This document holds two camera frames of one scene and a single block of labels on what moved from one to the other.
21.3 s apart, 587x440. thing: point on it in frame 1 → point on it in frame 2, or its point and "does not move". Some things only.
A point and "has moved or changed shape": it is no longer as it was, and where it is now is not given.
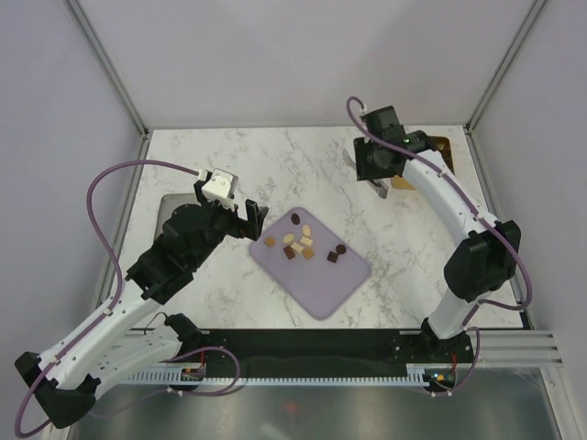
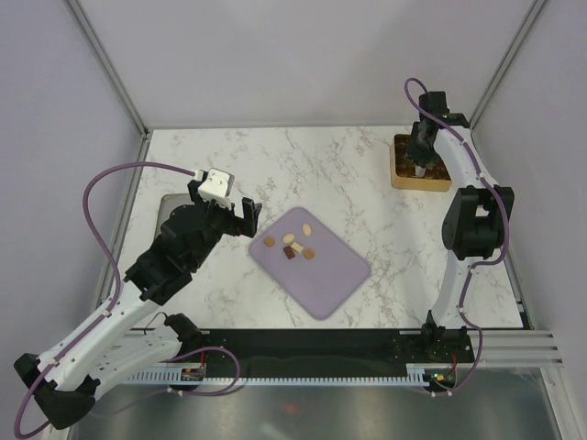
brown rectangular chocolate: x=289 y=252 does not move
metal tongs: x=382 y=188 has moved or changed shape
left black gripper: x=240 y=225 does not move
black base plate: x=359 y=350 does not move
